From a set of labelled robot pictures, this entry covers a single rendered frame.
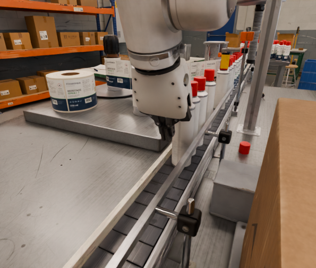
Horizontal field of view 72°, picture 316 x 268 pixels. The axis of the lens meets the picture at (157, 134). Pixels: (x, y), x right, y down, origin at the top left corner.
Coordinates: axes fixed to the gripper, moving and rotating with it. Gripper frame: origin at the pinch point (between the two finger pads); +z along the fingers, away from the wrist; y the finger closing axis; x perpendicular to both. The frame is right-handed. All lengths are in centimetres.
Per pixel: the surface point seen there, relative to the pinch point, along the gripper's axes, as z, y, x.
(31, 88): 148, 344, -170
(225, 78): 19, -3, -53
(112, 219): 3.2, 2.3, 19.6
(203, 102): 5.7, -2.9, -18.2
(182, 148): 8.7, -1.7, -3.3
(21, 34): 70, 347, -207
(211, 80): 7.7, -1.4, -32.5
